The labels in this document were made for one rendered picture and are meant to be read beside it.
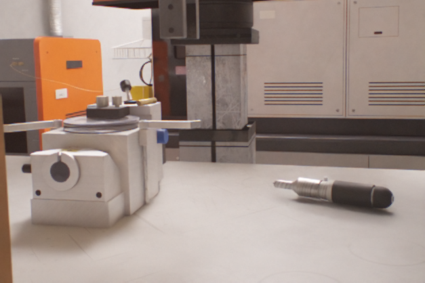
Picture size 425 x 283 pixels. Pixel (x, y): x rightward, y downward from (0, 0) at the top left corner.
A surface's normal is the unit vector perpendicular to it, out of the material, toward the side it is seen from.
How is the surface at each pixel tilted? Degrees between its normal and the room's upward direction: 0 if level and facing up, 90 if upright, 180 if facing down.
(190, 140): 90
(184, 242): 0
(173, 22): 90
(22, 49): 90
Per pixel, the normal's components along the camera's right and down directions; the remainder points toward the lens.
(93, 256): -0.02, -0.99
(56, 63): 0.96, 0.01
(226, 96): -0.18, 0.12
